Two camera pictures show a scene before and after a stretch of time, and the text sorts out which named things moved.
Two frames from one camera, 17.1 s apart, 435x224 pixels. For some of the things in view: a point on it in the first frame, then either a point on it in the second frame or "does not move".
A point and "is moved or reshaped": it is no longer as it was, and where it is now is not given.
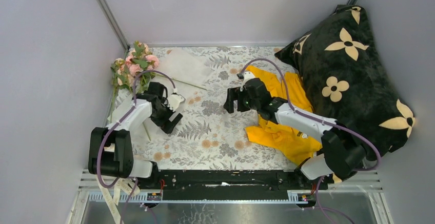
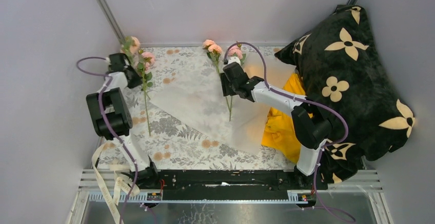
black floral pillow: (349, 82) does not move
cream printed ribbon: (124, 183) does not move
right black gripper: (233, 94) to (226, 91)
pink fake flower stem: (120, 79) is moved or reshaped
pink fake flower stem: (140, 58) is moved or reshaped
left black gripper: (166, 125) to (136, 80)
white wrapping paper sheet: (185, 69) to (197, 96)
